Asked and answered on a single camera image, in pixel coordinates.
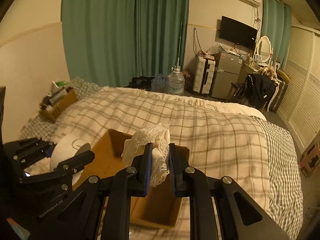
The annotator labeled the white suitcase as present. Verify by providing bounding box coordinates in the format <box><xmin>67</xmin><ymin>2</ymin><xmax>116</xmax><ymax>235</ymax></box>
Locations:
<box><xmin>193</xmin><ymin>56</ymin><xmax>215</xmax><ymax>94</ymax></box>

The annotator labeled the white louvered wardrobe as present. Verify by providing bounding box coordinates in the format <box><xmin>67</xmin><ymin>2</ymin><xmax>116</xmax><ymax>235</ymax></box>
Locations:
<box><xmin>278</xmin><ymin>25</ymin><xmax>319</xmax><ymax>152</ymax></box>

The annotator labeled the small cardboard box with items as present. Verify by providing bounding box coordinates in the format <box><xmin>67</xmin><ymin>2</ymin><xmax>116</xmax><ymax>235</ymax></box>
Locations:
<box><xmin>40</xmin><ymin>80</ymin><xmax>78</xmax><ymax>123</ymax></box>

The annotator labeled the black wall television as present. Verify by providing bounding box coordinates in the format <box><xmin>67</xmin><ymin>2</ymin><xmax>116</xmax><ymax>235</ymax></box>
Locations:
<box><xmin>219</xmin><ymin>16</ymin><xmax>258</xmax><ymax>49</ymax></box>

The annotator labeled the green curtain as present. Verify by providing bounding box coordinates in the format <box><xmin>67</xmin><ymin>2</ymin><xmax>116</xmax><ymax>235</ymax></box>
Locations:
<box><xmin>261</xmin><ymin>0</ymin><xmax>292</xmax><ymax>68</ymax></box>
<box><xmin>61</xmin><ymin>0</ymin><xmax>189</xmax><ymax>87</ymax></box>

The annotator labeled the checkered green bed sheet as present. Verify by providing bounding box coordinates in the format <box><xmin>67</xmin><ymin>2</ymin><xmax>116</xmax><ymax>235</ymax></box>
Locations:
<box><xmin>19</xmin><ymin>76</ymin><xmax>304</xmax><ymax>240</ymax></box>

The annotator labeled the green curtain left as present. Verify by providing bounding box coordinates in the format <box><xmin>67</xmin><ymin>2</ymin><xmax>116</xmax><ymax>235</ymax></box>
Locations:
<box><xmin>61</xmin><ymin>0</ymin><xmax>189</xmax><ymax>87</ymax></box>

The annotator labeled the silver mini fridge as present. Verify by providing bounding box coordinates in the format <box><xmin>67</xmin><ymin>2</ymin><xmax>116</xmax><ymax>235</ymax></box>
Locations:
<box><xmin>210</xmin><ymin>52</ymin><xmax>242</xmax><ymax>100</ymax></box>

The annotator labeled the green curtain right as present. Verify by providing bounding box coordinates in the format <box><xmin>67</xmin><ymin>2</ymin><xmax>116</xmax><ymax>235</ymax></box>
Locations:
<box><xmin>261</xmin><ymin>0</ymin><xmax>292</xmax><ymax>68</ymax></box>

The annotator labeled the large water jug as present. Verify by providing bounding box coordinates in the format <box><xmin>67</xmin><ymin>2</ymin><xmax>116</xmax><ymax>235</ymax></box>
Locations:
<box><xmin>167</xmin><ymin>66</ymin><xmax>185</xmax><ymax>95</ymax></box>

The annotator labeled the chair with black jacket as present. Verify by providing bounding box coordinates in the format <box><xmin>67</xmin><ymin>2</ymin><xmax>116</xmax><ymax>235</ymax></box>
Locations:
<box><xmin>228</xmin><ymin>73</ymin><xmax>278</xmax><ymax>111</ymax></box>

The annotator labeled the plaid beige blanket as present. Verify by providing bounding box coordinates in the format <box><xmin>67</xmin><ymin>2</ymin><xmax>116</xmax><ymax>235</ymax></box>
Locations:
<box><xmin>24</xmin><ymin>86</ymin><xmax>271</xmax><ymax>240</ymax></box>

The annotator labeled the white oval mirror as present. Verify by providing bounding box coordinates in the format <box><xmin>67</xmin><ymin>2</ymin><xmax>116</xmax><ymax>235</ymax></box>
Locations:
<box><xmin>253</xmin><ymin>35</ymin><xmax>272</xmax><ymax>63</ymax></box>

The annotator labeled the white round jar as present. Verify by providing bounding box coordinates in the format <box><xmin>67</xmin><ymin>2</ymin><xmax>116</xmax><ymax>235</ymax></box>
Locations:
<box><xmin>49</xmin><ymin>134</ymin><xmax>95</xmax><ymax>187</ymax></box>

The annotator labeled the white lace cloth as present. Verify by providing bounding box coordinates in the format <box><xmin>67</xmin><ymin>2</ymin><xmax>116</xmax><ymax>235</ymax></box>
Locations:
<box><xmin>121</xmin><ymin>122</ymin><xmax>171</xmax><ymax>187</ymax></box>

